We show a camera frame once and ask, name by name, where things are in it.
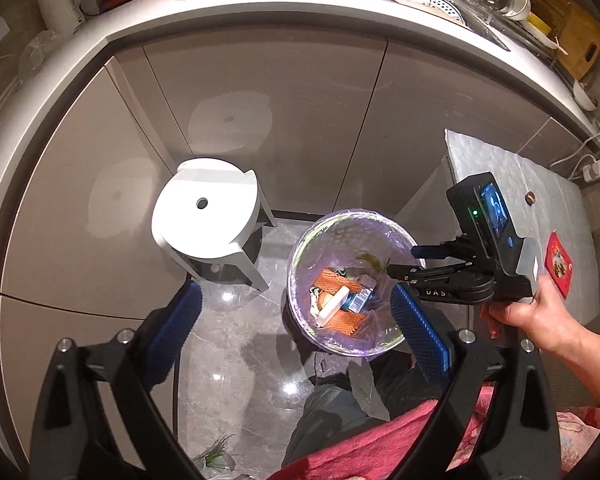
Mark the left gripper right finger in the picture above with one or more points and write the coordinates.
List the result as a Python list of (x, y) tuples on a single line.
[(425, 330)]

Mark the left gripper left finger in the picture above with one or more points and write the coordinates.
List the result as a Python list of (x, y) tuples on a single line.
[(169, 328)]

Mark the orange foam fruit net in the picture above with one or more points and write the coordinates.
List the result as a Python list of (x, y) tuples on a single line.
[(327, 293)]

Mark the red snack packet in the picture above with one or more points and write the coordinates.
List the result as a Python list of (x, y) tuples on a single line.
[(558, 264)]

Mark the brown nut shell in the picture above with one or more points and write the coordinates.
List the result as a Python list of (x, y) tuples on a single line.
[(530, 198)]

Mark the person right forearm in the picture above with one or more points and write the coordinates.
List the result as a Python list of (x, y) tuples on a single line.
[(579, 350)]

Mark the trash bin with purple bag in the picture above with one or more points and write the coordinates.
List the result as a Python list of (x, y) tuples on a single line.
[(350, 239)]

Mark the person right hand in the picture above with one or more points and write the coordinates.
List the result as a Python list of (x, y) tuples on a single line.
[(545, 319)]

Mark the blue small carton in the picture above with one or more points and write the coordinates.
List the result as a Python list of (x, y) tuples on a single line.
[(357, 302)]

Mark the white bubble sheet mat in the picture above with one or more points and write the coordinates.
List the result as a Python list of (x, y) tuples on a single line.
[(558, 207)]

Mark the person dark trouser leg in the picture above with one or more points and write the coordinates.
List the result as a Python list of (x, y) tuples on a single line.
[(331, 414)]

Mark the green leaf scrap on floor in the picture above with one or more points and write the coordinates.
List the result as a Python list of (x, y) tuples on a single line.
[(216, 462)]

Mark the white round stool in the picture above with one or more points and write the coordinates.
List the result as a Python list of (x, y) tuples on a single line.
[(206, 213)]

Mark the white bowl on counter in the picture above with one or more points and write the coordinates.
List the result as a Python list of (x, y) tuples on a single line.
[(582, 98)]

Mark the wooden cutting board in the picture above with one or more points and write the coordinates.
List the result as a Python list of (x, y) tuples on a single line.
[(577, 32)]

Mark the steel colander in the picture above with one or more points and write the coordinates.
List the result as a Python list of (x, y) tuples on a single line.
[(443, 8)]

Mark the white paper towel roll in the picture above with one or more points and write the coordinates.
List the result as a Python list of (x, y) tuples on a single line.
[(61, 16)]

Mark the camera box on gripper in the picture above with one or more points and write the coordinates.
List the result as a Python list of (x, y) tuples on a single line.
[(482, 214)]

